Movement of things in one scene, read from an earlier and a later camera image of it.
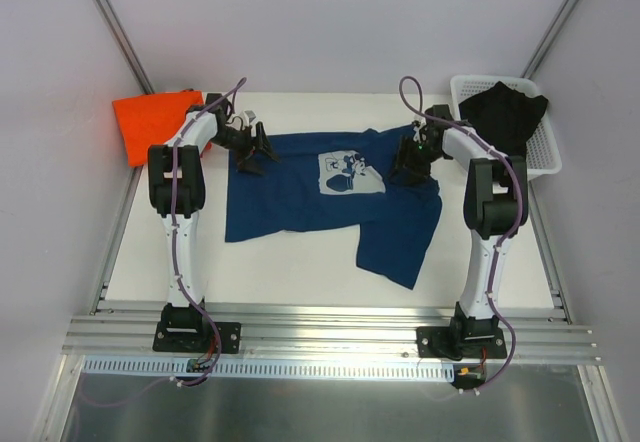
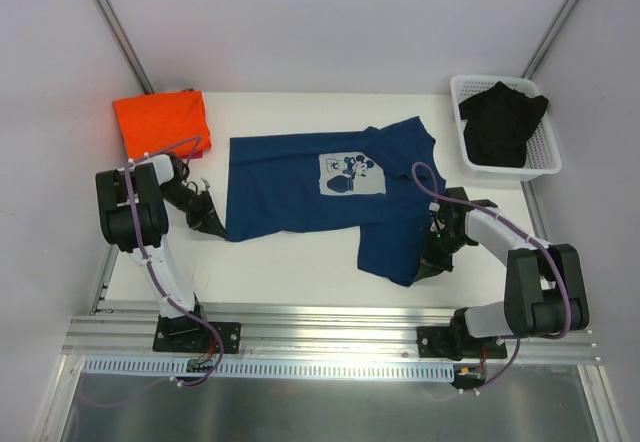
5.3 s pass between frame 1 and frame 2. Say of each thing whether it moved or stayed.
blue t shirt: stayed
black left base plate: stayed
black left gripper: moved
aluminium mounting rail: stayed
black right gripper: moved
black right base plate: stayed
